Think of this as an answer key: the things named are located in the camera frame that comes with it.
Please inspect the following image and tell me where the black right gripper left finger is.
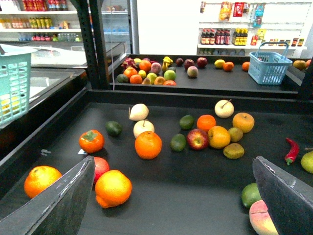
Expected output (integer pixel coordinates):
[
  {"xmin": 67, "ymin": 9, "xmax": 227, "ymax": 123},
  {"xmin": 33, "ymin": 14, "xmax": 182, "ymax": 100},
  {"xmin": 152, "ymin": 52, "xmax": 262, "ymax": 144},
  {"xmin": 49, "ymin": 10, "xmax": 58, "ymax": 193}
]
[{"xmin": 0, "ymin": 156, "xmax": 95, "ymax": 235}]

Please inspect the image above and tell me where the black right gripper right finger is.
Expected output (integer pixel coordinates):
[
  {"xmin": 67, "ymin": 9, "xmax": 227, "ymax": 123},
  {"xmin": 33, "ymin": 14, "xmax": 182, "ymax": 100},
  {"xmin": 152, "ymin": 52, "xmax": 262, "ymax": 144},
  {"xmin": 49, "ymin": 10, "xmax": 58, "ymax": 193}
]
[{"xmin": 252, "ymin": 156, "xmax": 313, "ymax": 235}]

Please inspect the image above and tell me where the light teal shopping basket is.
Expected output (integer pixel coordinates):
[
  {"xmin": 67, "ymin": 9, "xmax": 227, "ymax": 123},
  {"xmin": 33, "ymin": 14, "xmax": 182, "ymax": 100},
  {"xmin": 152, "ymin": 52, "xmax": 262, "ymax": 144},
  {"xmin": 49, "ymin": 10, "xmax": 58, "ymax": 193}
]
[{"xmin": 0, "ymin": 44, "xmax": 37, "ymax": 127}]

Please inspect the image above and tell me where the black fruit shelf tray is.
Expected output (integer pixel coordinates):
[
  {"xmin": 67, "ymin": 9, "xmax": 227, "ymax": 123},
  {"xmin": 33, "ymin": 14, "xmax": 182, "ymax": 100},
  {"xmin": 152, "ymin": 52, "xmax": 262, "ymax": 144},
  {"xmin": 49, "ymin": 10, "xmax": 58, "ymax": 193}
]
[{"xmin": 0, "ymin": 90, "xmax": 313, "ymax": 235}]

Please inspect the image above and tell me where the blue basket on shelf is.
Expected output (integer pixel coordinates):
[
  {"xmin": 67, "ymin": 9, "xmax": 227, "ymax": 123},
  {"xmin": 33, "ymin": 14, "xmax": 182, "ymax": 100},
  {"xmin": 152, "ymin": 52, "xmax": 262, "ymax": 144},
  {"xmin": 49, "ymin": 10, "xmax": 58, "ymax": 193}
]
[{"xmin": 248, "ymin": 42, "xmax": 292, "ymax": 85}]

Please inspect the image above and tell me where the pink yellow peach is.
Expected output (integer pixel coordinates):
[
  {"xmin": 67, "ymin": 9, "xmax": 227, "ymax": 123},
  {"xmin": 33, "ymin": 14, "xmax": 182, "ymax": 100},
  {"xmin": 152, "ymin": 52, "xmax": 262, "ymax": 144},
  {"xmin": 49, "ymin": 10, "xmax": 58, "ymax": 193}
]
[{"xmin": 249, "ymin": 200, "xmax": 278, "ymax": 235}]

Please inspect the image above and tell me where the orange front left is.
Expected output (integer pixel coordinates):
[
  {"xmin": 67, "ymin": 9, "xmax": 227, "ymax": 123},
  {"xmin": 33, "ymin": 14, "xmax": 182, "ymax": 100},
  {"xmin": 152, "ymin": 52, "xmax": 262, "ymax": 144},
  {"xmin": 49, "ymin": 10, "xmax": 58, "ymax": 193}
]
[{"xmin": 23, "ymin": 165, "xmax": 62, "ymax": 199}]

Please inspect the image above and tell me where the green lime front right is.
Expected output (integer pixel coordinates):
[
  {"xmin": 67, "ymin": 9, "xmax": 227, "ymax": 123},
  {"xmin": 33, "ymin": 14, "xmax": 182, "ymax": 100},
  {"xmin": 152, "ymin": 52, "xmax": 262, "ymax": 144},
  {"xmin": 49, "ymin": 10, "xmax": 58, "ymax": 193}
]
[{"xmin": 241, "ymin": 183, "xmax": 262, "ymax": 209}]

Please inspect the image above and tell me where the green lime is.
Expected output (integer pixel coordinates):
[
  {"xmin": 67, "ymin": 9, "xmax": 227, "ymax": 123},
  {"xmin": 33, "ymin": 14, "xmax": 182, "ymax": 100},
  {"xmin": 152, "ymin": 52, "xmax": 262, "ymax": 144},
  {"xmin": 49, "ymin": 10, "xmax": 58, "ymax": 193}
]
[
  {"xmin": 170, "ymin": 133, "xmax": 187, "ymax": 152},
  {"xmin": 179, "ymin": 115, "xmax": 195, "ymax": 130},
  {"xmin": 241, "ymin": 183, "xmax": 262, "ymax": 209}
]

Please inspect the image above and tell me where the green pear right edge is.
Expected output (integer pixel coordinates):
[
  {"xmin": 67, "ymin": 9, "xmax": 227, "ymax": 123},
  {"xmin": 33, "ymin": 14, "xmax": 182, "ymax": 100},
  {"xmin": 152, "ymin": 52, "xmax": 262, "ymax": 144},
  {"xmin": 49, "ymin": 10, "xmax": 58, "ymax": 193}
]
[{"xmin": 300, "ymin": 148, "xmax": 313, "ymax": 174}]

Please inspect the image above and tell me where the red chili pepper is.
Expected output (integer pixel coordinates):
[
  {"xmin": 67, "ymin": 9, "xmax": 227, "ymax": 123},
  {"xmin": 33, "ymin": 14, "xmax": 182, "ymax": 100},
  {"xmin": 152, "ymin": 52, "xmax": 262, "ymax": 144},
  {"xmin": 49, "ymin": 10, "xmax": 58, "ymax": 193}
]
[{"xmin": 285, "ymin": 138, "xmax": 300, "ymax": 165}]

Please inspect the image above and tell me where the large orange front centre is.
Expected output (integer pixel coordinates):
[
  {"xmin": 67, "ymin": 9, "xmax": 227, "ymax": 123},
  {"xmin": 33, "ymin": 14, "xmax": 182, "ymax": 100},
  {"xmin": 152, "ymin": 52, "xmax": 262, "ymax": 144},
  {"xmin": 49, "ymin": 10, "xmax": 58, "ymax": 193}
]
[{"xmin": 95, "ymin": 169, "xmax": 132, "ymax": 209}]

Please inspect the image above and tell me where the red apple behind finger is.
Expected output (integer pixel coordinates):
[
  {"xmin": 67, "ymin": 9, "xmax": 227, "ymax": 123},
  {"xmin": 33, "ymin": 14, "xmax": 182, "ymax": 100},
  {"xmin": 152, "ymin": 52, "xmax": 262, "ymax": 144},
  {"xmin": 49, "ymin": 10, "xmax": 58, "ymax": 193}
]
[{"xmin": 93, "ymin": 157, "xmax": 110, "ymax": 184}]

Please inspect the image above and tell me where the green brown pear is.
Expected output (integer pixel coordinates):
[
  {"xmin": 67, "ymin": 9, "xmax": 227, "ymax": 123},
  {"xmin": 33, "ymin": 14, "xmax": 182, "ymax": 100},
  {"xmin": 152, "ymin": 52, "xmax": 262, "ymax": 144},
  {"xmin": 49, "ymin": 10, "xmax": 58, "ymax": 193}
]
[{"xmin": 223, "ymin": 143, "xmax": 245, "ymax": 160}]

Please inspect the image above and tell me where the orange persimmon green calyx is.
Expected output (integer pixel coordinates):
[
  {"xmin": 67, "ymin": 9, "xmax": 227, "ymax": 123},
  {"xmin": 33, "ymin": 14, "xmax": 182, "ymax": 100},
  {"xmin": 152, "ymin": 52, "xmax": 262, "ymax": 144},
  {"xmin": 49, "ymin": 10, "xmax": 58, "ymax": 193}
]
[{"xmin": 79, "ymin": 129, "xmax": 105, "ymax": 154}]

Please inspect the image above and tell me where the small green brown kiwi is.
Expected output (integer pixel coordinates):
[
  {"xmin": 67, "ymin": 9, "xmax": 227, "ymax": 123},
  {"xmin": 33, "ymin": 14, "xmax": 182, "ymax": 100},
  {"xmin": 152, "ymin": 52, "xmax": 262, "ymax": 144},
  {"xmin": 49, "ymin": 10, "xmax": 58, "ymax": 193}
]
[{"xmin": 228, "ymin": 127, "xmax": 244, "ymax": 142}]

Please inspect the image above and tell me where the yellow orange pear back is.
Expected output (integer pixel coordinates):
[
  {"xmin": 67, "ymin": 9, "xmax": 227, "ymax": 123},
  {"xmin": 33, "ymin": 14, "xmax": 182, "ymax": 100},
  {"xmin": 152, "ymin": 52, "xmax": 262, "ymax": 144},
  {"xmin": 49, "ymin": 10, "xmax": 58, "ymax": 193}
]
[{"xmin": 232, "ymin": 113, "xmax": 255, "ymax": 134}]

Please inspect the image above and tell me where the dark green avocado left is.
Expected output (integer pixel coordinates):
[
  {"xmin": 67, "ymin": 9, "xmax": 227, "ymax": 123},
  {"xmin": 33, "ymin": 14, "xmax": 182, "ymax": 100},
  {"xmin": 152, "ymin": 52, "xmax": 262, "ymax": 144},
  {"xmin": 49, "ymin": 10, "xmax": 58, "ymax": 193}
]
[{"xmin": 105, "ymin": 121, "xmax": 122, "ymax": 137}]

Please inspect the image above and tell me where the round orange centre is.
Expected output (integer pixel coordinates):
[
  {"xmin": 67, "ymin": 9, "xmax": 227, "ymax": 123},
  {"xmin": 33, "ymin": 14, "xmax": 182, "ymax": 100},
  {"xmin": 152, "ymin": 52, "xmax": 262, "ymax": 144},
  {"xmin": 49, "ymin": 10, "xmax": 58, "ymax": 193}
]
[{"xmin": 134, "ymin": 131, "xmax": 162, "ymax": 160}]

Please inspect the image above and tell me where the red apple centre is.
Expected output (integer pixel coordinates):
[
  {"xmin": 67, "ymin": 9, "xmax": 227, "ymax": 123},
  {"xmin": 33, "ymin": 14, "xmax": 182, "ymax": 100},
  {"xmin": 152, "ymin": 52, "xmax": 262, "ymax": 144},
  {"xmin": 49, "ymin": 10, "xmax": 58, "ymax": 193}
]
[{"xmin": 186, "ymin": 129, "xmax": 209, "ymax": 150}]

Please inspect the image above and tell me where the white pear with stem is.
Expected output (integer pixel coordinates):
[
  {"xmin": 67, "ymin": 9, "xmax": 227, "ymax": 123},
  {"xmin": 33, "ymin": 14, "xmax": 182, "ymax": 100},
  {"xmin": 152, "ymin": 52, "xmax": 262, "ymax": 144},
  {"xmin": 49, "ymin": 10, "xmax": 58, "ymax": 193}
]
[{"xmin": 214, "ymin": 99, "xmax": 234, "ymax": 118}]

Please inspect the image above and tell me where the small orange tangerine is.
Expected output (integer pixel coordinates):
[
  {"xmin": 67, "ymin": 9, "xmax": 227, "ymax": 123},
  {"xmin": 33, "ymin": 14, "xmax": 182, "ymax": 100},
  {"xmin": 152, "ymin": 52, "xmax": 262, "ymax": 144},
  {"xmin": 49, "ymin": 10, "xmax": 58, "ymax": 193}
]
[{"xmin": 197, "ymin": 115, "xmax": 216, "ymax": 133}]

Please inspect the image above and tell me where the white pear lower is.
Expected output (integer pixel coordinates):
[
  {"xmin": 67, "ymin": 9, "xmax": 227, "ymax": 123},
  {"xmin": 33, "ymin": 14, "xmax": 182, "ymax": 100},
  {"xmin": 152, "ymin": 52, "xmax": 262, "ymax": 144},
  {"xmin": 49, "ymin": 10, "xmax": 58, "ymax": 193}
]
[{"xmin": 133, "ymin": 119, "xmax": 155, "ymax": 138}]

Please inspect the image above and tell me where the green lime lower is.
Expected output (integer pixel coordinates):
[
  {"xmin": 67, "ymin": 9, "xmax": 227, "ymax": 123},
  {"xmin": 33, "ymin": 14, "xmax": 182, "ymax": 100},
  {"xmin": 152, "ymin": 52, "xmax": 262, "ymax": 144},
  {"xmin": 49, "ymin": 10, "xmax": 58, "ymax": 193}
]
[{"xmin": 170, "ymin": 133, "xmax": 187, "ymax": 152}]

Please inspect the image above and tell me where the white pear upper left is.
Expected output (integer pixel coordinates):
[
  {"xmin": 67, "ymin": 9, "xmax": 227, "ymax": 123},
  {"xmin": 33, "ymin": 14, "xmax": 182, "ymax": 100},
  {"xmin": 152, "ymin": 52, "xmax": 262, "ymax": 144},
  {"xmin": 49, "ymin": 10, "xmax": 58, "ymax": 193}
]
[{"xmin": 128, "ymin": 103, "xmax": 149, "ymax": 121}]

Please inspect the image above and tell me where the green lime upper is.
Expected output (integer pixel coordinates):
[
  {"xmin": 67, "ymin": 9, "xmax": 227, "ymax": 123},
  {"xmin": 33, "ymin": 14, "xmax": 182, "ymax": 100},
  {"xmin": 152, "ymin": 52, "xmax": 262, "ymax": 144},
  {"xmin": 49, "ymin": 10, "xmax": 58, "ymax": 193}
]
[{"xmin": 179, "ymin": 115, "xmax": 195, "ymax": 130}]

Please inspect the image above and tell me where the glass top freezer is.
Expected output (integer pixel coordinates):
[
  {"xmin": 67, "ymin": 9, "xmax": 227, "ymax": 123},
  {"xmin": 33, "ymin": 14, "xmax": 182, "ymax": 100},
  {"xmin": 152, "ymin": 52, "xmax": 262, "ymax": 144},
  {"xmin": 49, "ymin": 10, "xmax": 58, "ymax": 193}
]
[{"xmin": 0, "ymin": 41, "xmax": 127, "ymax": 103}]

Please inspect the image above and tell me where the pile of assorted fruit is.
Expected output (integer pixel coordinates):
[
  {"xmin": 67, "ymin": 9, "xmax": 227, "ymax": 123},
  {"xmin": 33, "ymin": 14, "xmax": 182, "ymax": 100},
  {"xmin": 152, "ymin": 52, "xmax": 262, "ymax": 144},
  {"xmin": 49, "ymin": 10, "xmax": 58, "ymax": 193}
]
[{"xmin": 115, "ymin": 56, "xmax": 177, "ymax": 86}]

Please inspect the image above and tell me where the yellow labelled bottles row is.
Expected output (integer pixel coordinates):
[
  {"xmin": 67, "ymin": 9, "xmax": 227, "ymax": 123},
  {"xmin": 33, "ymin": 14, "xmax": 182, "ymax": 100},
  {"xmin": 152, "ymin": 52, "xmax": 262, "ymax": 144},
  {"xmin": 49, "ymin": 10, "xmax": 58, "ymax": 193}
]
[{"xmin": 232, "ymin": 28, "xmax": 248, "ymax": 46}]

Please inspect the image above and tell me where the dark sauce bottles row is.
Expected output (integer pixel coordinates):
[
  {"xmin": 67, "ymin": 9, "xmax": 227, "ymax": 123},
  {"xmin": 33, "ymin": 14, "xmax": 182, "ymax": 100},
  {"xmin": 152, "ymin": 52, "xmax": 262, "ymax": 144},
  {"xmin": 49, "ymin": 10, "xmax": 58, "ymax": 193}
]
[{"xmin": 199, "ymin": 28, "xmax": 230, "ymax": 46}]

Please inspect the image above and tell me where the black shelf post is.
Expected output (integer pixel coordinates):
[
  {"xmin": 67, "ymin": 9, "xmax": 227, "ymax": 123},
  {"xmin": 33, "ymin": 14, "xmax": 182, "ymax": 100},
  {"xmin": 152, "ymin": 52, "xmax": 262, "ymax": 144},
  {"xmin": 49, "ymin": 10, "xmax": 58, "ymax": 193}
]
[{"xmin": 71, "ymin": 0, "xmax": 110, "ymax": 90}]

